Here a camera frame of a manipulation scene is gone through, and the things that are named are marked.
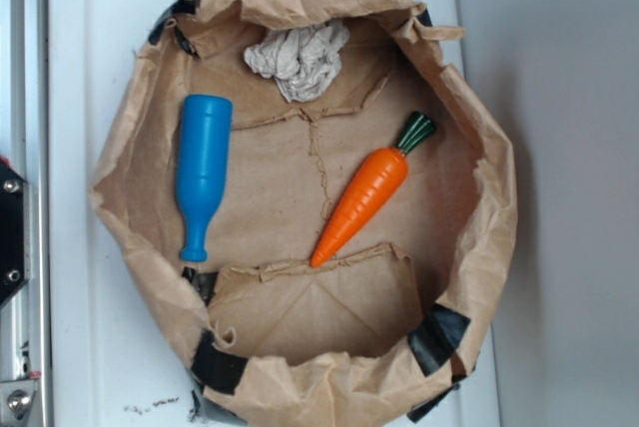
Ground black mounting plate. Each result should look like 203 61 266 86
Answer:
0 157 28 308

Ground blue toy bottle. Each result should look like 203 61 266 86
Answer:
176 94 233 262

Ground brown paper bag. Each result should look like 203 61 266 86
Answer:
90 0 517 426

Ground aluminium frame rail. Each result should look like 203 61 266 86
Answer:
1 0 54 426

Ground orange toy carrot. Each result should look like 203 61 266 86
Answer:
310 112 436 267

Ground white plastic tray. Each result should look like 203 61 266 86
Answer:
47 0 501 427

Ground white paper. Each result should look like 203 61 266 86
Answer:
244 20 349 103

